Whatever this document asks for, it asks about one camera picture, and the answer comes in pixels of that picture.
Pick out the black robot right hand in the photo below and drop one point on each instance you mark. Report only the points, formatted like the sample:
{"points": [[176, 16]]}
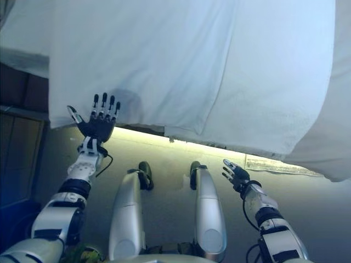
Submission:
{"points": [[241, 176]]}

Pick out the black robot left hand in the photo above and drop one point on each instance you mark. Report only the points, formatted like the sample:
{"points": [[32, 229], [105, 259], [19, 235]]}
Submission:
{"points": [[96, 127]]}

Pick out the white pillow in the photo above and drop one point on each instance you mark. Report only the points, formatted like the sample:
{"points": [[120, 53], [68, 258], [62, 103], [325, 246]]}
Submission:
{"points": [[178, 60]]}

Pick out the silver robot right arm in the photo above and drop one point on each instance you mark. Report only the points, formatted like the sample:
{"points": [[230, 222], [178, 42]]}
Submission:
{"points": [[277, 233]]}

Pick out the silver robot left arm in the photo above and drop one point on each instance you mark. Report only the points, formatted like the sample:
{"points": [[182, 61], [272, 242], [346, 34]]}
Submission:
{"points": [[57, 216]]}

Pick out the silver robot right leg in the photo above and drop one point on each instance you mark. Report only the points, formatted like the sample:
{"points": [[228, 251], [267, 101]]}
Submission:
{"points": [[209, 213]]}

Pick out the silver robot leg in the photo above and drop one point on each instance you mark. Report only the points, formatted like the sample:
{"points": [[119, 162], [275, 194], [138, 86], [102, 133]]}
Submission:
{"points": [[209, 213], [127, 213]]}

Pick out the wooden nightstand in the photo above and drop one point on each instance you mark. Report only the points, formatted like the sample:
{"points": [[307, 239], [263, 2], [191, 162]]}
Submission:
{"points": [[19, 159]]}

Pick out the silver robot left leg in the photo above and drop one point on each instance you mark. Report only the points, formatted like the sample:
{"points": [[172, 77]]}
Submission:
{"points": [[127, 213]]}

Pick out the silver robot torso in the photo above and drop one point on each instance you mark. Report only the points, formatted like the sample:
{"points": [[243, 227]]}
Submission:
{"points": [[164, 259]]}

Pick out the beige blanket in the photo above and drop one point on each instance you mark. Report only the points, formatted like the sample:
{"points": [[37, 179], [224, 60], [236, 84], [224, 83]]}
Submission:
{"points": [[337, 109]]}

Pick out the dark brown bed frame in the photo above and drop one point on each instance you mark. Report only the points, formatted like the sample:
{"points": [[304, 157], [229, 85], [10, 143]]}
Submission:
{"points": [[24, 90]]}

